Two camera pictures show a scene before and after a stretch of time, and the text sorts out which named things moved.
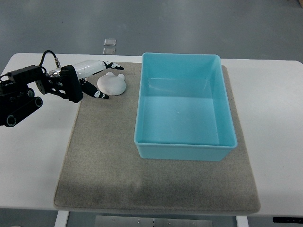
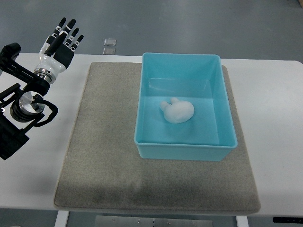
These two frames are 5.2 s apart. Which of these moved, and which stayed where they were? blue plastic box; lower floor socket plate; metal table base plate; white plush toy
Moved: white plush toy
Stayed: metal table base plate; lower floor socket plate; blue plastic box
